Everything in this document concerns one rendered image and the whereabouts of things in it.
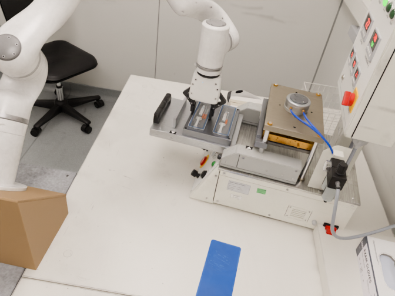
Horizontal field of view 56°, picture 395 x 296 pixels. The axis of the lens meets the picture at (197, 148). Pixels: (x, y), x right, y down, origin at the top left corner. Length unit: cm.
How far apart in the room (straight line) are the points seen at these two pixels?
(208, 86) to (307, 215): 54
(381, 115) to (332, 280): 50
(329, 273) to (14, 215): 89
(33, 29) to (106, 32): 183
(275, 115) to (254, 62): 168
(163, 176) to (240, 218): 33
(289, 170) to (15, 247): 81
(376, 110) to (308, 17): 174
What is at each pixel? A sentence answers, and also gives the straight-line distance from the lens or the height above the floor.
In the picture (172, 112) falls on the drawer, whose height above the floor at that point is 97.
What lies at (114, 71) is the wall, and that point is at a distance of 306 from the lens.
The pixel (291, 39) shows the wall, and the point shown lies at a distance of 279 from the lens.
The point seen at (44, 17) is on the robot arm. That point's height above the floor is 131.
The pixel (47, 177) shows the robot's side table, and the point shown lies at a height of 75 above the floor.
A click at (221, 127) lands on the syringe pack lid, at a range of 125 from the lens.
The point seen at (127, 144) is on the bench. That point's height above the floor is 75.
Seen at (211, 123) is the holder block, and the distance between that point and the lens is 128.
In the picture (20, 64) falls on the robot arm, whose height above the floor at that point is 123.
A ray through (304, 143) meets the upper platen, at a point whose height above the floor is 106.
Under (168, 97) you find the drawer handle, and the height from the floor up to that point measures 101.
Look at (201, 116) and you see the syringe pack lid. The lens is 129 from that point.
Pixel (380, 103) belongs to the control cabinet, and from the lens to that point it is 107.
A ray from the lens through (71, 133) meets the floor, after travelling 284.
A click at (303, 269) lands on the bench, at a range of 126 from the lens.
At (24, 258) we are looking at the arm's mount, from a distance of 116.
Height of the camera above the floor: 173
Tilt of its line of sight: 39 degrees down
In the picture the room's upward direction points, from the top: 9 degrees clockwise
